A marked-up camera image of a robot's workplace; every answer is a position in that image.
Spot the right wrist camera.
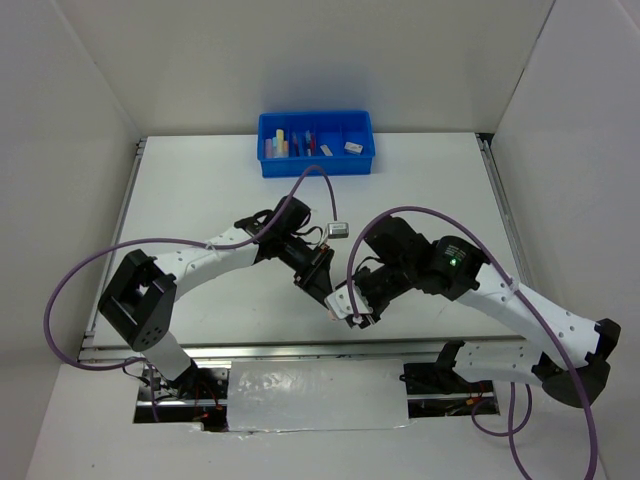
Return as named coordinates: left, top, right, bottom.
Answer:
left=324, top=285, right=373, bottom=321

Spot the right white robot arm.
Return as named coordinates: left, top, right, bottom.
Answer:
left=327, top=216, right=621, bottom=408

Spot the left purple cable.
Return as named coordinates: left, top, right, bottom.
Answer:
left=43, top=164, right=339, bottom=424

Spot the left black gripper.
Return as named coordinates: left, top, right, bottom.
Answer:
left=278, top=232, right=334, bottom=312

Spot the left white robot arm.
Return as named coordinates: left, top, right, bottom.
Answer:
left=98, top=198, right=334, bottom=399

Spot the blue ballpoint pen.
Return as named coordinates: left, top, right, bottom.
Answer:
left=304, top=130, right=312, bottom=156

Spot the grey white eraser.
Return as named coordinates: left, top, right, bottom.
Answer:
left=319, top=144, right=333, bottom=156

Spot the blue divided plastic bin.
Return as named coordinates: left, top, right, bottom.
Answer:
left=257, top=110, right=376, bottom=178

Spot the white red eraser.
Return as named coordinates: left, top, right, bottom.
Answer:
left=344, top=141, right=364, bottom=155

